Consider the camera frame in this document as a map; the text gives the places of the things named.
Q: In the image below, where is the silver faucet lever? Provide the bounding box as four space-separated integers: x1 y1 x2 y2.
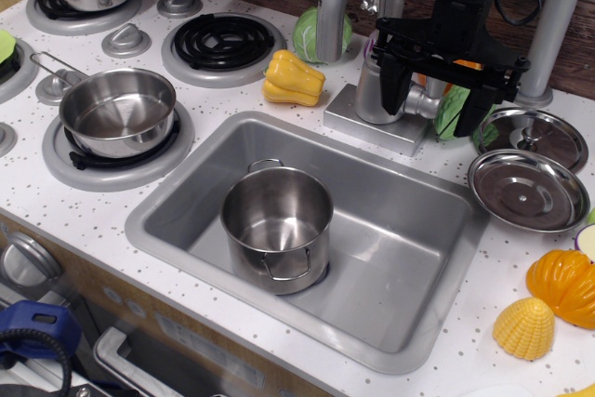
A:
403 78 446 119

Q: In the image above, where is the grey stove knob middle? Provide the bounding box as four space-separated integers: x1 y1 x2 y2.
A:
101 23 152 59

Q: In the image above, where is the purple toy onion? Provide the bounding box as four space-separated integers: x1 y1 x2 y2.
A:
363 35 376 59

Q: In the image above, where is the grey stove knob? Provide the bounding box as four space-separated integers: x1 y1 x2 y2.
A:
157 0 203 19
35 69 84 106
101 23 152 59

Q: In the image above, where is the yellow toy corn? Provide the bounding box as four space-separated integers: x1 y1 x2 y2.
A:
492 298 555 361

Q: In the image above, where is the toy oven door handle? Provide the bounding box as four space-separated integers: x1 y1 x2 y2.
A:
93 327 181 397

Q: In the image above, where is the grey burner ring rear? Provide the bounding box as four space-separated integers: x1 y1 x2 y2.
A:
25 0 143 37

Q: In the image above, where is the silver toy faucet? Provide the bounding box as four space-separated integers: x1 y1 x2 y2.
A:
316 0 430 156

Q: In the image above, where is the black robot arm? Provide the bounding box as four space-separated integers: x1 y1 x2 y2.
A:
373 0 531 137

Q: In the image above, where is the blue clamp with cable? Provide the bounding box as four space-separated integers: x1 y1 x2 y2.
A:
1 300 82 396

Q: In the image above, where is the steel saucepan with handle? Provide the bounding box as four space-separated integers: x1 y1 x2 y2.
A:
59 68 177 159

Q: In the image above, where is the black coil burner centre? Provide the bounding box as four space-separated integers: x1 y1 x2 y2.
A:
161 13 286 89

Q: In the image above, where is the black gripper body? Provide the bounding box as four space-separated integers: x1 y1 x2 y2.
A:
374 0 530 101

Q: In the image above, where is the green toy cabbage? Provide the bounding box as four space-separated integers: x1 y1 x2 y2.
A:
292 7 352 63

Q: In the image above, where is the orange toy carrot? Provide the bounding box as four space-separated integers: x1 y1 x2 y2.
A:
454 60 483 71

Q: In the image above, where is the grey burner ring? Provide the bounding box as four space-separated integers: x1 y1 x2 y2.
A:
41 99 196 193
25 0 143 37

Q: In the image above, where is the steel lid with knob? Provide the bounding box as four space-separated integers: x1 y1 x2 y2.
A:
472 108 588 173

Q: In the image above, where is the grey vertical post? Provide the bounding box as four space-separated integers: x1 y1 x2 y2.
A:
515 0 578 110

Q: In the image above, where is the steel plate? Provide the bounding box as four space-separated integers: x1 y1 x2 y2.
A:
468 150 590 233

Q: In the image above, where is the green toy bitter gourd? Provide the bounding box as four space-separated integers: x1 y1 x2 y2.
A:
433 86 470 140

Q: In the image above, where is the grey sink basin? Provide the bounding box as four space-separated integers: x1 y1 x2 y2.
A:
126 112 489 375

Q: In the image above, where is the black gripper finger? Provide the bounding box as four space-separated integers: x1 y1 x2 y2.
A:
379 53 413 115
454 86 497 138

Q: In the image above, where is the green toy item left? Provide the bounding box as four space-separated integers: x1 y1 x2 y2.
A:
0 30 16 64

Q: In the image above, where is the grey stove knob upper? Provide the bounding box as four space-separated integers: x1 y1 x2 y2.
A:
157 0 203 19

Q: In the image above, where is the steel pot in sink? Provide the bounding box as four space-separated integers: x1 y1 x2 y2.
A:
219 159 334 295

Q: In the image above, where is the orange toy pumpkin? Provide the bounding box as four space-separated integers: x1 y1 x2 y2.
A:
525 249 594 330

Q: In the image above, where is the grey stove knob lower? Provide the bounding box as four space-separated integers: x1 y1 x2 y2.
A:
35 69 84 106

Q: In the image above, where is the grey round oven dial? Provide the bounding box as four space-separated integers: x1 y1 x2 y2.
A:
1 232 63 287

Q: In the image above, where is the grey burner ring front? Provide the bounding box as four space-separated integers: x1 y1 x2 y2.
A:
41 99 196 193

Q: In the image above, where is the purple white toy eggplant slice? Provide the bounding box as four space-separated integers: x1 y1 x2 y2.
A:
575 224 595 263

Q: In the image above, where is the yellow toy bell pepper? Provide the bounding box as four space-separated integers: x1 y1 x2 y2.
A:
261 49 325 107

